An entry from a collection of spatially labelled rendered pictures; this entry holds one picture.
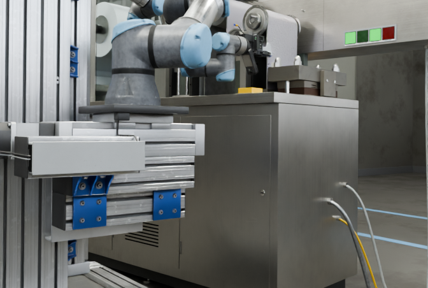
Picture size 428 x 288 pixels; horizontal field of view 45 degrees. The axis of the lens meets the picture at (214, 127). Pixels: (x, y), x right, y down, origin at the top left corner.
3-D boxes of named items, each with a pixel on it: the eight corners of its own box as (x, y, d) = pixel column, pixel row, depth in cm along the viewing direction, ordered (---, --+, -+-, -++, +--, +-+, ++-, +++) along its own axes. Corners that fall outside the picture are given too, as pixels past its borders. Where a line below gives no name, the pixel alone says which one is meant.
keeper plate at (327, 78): (320, 95, 223) (320, 70, 223) (331, 97, 230) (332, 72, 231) (325, 95, 221) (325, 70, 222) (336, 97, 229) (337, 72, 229)
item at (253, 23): (242, 20, 233) (253, 8, 229) (246, 20, 235) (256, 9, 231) (250, 32, 230) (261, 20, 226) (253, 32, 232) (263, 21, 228)
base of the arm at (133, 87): (120, 104, 130) (120, 65, 130) (95, 106, 142) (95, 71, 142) (171, 106, 139) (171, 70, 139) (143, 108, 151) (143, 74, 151)
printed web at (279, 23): (204, 100, 254) (204, -2, 254) (234, 102, 271) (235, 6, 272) (267, 97, 228) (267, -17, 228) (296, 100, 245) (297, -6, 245)
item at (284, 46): (266, 71, 228) (266, 30, 228) (295, 76, 245) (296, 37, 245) (267, 71, 228) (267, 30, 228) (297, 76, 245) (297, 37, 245)
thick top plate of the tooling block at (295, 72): (267, 81, 222) (267, 67, 222) (316, 87, 251) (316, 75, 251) (299, 79, 211) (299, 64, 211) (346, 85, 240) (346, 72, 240)
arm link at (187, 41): (151, 76, 137) (193, 12, 183) (206, 76, 134) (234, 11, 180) (144, 33, 131) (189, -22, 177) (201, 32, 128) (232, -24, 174)
